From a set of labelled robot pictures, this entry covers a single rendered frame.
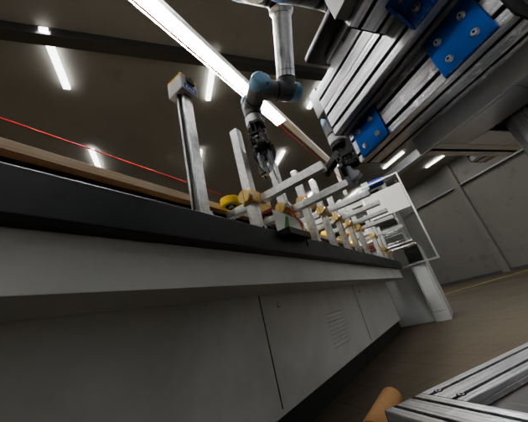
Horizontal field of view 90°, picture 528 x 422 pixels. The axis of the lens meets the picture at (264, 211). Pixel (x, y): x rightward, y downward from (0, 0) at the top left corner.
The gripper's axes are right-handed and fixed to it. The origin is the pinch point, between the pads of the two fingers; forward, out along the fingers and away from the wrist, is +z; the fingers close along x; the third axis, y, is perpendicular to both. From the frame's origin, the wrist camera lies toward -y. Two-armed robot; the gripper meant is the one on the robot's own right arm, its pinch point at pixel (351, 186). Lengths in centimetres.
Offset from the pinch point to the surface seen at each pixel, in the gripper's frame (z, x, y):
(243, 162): -15.4, -30.8, -27.8
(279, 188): -0.3, -26.5, -18.3
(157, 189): -6, -56, -46
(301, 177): -0.2, -26.5, -9.2
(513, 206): -167, 1416, 339
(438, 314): 75, 250, -12
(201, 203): 9, -56, -28
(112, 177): -5, -70, -46
